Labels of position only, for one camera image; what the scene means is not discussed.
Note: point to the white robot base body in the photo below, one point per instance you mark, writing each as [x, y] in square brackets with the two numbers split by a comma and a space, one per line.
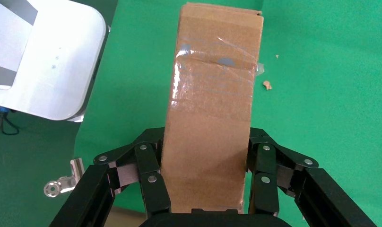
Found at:
[62, 62]

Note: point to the brown cardboard crumb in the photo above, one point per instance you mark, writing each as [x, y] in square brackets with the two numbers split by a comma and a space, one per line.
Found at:
[266, 85]

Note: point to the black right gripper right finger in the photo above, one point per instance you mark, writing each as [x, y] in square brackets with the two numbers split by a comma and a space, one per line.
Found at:
[264, 194]

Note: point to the small taped cardboard box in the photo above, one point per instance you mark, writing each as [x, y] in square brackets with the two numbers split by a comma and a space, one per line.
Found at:
[209, 125]

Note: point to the silver binder clip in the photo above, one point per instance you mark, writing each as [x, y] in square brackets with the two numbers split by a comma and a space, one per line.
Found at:
[61, 185]

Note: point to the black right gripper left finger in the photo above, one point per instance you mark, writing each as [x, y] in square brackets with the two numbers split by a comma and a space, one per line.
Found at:
[150, 191]

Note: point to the large green table cloth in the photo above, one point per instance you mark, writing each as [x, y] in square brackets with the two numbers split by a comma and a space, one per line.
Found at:
[319, 109]

